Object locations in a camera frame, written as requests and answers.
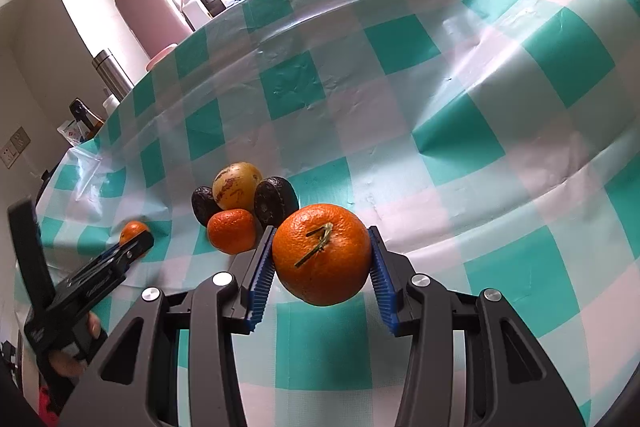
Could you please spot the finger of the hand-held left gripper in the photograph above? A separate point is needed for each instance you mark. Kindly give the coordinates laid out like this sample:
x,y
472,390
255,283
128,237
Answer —
x,y
120,259
111,252

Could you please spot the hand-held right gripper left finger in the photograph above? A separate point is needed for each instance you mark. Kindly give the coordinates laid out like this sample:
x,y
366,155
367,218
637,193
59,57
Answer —
x,y
262,279

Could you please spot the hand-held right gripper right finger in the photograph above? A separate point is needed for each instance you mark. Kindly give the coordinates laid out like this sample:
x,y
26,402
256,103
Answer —
x,y
382,289

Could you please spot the small mandarin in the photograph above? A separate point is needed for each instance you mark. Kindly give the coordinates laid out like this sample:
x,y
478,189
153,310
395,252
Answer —
x,y
132,232
231,231

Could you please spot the large orange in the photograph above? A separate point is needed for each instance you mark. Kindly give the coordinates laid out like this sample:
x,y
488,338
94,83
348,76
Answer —
x,y
322,257

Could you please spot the person's left hand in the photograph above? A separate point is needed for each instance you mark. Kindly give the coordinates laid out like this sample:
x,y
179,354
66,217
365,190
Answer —
x,y
65,363

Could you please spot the dark passion fruit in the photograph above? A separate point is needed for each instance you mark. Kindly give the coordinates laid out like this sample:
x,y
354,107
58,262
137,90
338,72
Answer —
x,y
205,205
274,200

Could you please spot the yellow passion fruit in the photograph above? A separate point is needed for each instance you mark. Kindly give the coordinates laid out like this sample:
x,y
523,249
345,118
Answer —
x,y
235,187

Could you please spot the red white packet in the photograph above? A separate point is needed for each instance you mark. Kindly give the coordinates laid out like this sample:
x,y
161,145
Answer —
x,y
71,132

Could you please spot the dark bottle with black cap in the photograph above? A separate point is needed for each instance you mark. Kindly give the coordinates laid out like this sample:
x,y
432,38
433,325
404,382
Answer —
x,y
85,119

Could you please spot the small white bottle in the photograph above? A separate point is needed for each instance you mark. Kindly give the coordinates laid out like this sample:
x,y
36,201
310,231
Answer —
x,y
109,102

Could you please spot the steel flask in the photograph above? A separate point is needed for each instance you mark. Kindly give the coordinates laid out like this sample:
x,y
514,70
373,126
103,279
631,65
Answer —
x,y
112,74

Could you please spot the green white checked tablecloth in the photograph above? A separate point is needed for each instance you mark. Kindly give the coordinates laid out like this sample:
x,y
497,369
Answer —
x,y
450,107

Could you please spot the pink thermos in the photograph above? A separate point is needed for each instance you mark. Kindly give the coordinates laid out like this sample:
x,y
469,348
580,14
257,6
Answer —
x,y
145,7

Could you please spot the wall socket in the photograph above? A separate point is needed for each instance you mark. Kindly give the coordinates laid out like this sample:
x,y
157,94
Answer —
x,y
14,147

